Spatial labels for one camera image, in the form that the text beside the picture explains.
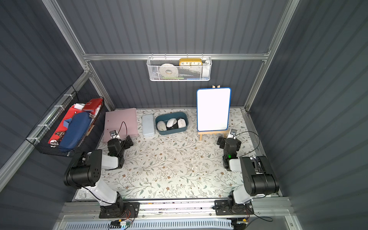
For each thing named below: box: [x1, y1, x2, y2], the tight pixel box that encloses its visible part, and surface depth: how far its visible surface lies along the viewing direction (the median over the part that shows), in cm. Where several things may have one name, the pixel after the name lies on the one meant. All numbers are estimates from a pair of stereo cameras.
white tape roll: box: [159, 63, 179, 78], surface depth 87 cm
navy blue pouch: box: [59, 112, 92, 150], surface depth 70 cm
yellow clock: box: [179, 57, 203, 66], surface depth 89 cm
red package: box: [47, 97, 104, 145], surface depth 76 cm
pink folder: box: [103, 107, 138, 143], surface depth 115 cm
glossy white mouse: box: [166, 117, 178, 128], surface depth 107 cm
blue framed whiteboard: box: [196, 87, 232, 132], surface depth 90 cm
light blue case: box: [141, 113, 155, 137], surface depth 111 cm
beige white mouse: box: [156, 120, 167, 132], surface depth 104 cm
